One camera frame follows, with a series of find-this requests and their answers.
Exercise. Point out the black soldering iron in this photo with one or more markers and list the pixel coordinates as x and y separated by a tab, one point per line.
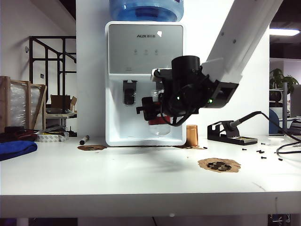
244	118

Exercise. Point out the wooden crate frame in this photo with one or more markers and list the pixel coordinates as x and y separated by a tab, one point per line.
28	106

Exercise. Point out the dark brown chip pile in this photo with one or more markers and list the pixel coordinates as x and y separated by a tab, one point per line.
217	166

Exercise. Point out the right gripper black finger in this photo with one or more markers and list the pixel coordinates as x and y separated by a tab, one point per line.
147	108

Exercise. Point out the grey monitor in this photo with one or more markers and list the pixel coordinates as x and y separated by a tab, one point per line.
296	101

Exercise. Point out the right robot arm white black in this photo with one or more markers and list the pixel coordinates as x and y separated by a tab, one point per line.
235	47

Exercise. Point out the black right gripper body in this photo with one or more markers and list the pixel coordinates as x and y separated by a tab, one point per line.
164	106

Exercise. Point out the blue chair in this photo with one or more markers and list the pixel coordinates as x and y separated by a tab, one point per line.
274	122

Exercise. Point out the dark grey dispenser tap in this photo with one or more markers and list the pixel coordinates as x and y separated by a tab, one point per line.
129	94

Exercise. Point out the blue water jug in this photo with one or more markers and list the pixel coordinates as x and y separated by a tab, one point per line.
145	10

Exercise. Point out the grey metal side table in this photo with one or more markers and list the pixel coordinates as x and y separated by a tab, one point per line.
61	115

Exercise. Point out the white AUX water dispenser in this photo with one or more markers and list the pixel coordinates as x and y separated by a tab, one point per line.
131	122

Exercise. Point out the open cardboard box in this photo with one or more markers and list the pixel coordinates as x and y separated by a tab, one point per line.
58	102

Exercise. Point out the white round lid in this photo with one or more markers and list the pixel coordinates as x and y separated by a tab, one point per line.
275	139

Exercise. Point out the small black object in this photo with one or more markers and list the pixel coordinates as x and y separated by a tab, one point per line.
73	134

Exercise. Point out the white tape roll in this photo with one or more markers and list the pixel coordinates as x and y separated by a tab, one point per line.
47	139

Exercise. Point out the clear bottle two red bands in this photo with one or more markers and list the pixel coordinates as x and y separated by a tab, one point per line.
160	130

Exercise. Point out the black metal stair railing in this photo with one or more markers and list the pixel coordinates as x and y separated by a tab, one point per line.
51	37

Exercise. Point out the black soldering iron stand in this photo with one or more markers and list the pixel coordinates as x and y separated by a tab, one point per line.
225	141

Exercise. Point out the blue folded cloth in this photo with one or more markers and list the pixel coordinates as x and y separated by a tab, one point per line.
16	149

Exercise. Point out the copper cylindrical canister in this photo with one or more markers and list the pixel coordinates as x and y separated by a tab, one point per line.
192	136

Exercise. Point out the green potted plant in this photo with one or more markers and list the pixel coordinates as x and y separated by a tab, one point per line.
282	78

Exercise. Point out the grey metal post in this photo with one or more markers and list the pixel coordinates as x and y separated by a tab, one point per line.
285	106

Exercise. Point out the silver wrist camera black mount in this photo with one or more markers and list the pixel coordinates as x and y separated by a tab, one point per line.
162	74

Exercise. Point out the ceiling light panel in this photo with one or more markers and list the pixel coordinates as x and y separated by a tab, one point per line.
284	32

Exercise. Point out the dark red box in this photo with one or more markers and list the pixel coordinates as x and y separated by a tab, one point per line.
21	136

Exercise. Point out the clear plastic wrapped panel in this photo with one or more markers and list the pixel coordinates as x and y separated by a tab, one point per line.
17	106

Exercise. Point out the black marker pen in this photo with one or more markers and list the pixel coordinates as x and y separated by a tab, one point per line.
83	141

